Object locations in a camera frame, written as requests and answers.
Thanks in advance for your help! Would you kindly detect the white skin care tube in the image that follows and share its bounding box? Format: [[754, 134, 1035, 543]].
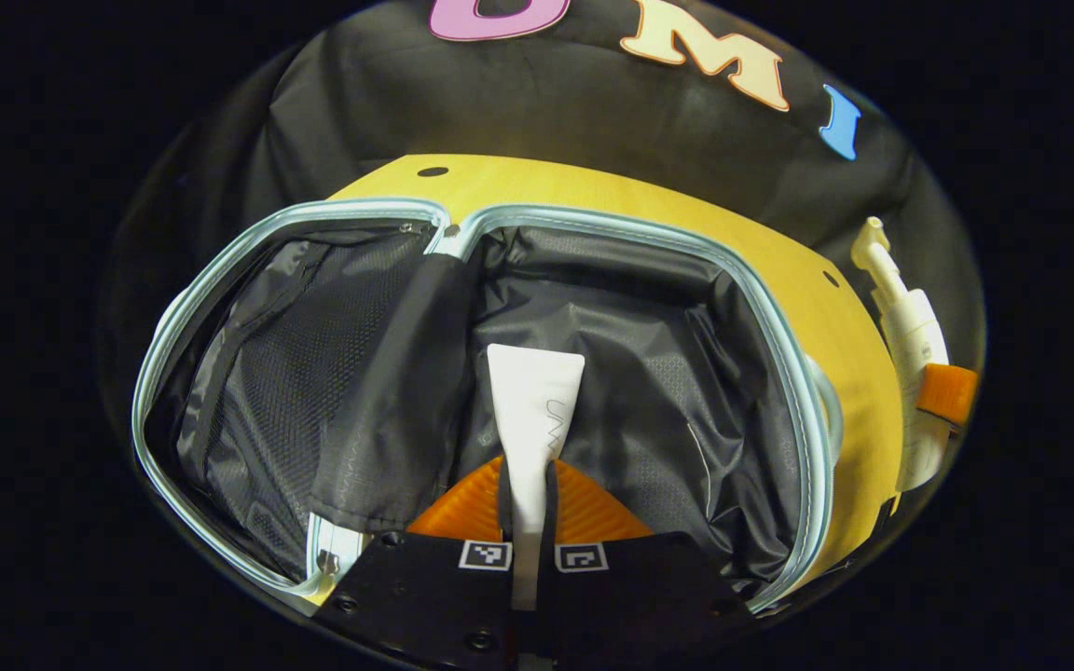
[[486, 343, 586, 611]]

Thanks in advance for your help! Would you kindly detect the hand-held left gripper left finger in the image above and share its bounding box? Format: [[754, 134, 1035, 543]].
[[313, 457, 515, 671]]

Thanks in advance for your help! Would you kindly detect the white pump bottle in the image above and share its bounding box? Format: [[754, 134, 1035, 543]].
[[851, 216, 951, 493]]

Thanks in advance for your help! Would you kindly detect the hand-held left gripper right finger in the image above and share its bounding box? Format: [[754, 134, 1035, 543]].
[[537, 457, 764, 671]]

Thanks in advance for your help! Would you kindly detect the black backdrop cloth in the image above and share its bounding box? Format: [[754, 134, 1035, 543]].
[[99, 0, 987, 523]]

